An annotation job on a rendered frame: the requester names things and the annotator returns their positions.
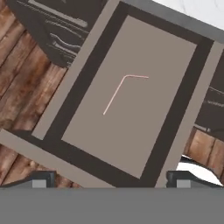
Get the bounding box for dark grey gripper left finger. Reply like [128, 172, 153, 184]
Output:
[0, 171, 57, 189]

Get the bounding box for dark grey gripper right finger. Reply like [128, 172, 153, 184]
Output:
[165, 171, 224, 189]

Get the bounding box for pink bent straw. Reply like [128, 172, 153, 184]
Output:
[102, 74, 150, 116]

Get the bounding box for silver curved drawer handle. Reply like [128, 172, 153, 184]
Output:
[48, 32, 82, 51]

